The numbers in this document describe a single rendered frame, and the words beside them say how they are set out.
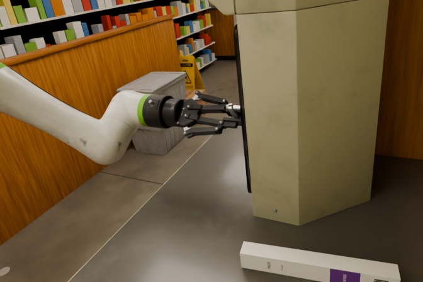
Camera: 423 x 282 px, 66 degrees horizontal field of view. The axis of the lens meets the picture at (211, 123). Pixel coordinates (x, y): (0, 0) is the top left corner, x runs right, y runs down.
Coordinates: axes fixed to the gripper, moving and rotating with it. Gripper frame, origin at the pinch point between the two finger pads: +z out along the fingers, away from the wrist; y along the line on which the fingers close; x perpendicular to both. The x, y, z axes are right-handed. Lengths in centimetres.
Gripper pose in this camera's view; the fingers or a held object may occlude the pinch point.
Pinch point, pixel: (238, 117)
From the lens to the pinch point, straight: 80.6
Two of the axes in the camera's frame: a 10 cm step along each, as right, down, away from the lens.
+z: 8.9, 0.8, -4.4
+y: 2.4, -9.2, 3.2
